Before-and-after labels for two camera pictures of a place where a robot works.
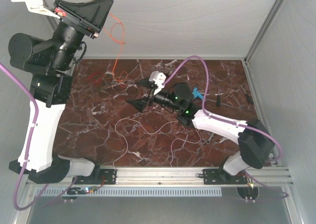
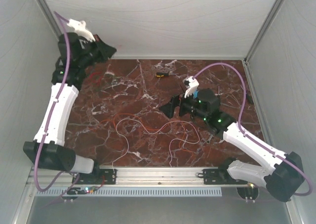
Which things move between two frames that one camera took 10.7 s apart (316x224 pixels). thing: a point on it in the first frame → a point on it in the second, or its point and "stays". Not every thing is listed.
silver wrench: (208, 141) stays
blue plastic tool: (196, 93) stays
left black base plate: (107, 176) stays
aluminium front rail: (179, 176) stays
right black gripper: (140, 103) → (168, 108)
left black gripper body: (77, 23) → (92, 52)
